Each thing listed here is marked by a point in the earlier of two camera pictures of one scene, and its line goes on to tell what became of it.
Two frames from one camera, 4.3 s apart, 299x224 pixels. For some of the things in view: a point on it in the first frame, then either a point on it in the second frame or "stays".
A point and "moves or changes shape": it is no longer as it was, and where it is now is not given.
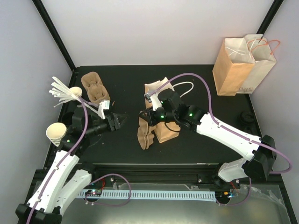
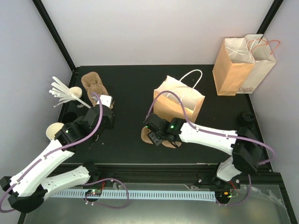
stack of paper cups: (55, 132) stays
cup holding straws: (76, 91) stays
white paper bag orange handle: (261, 50) stays
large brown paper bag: (233, 66) stays
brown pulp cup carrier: (144, 134) to (144, 133)
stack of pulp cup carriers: (96, 92) stays
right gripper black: (150, 119) to (156, 142)
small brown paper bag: (152, 89) moves or changes shape
